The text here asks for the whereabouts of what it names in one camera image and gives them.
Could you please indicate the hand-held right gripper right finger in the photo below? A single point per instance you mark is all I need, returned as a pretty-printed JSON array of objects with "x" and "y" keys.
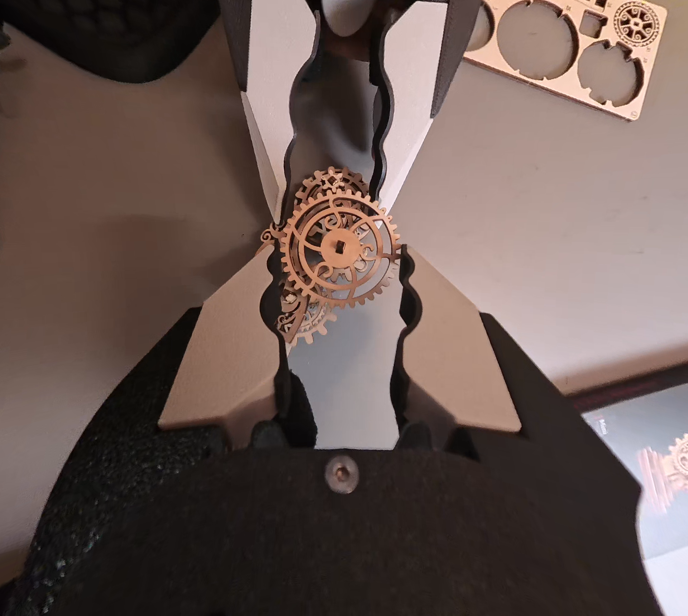
[{"x": 457, "y": 358}]

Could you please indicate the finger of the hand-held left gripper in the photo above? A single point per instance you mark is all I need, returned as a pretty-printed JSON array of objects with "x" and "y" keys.
[
  {"x": 414, "y": 89},
  {"x": 274, "y": 62}
]

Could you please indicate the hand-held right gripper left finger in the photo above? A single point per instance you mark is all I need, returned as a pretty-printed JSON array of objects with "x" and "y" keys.
[{"x": 226, "y": 358}]

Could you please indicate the wooden gear clock assembly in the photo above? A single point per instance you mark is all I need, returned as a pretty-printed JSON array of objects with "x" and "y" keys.
[{"x": 333, "y": 250}]

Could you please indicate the grey desk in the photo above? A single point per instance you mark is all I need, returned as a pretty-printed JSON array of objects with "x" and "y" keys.
[{"x": 537, "y": 250}]

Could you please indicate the person's left hand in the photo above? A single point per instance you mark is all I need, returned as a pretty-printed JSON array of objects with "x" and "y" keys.
[{"x": 349, "y": 48}]

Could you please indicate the large punched wooden part sheet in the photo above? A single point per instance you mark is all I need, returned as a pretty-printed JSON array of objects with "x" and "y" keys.
[{"x": 553, "y": 83}]

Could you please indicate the black puzzle box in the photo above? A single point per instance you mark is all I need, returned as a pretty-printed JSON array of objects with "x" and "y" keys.
[{"x": 634, "y": 454}]

